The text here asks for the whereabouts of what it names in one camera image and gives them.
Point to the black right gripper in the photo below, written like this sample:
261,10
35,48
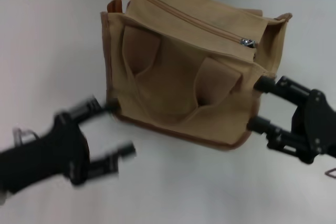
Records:
317,127

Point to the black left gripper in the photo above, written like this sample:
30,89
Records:
47,155

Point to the silver metal zipper pull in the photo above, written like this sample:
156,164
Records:
246,42

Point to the khaki canvas food bag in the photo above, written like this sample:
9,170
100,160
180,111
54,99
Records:
178,77

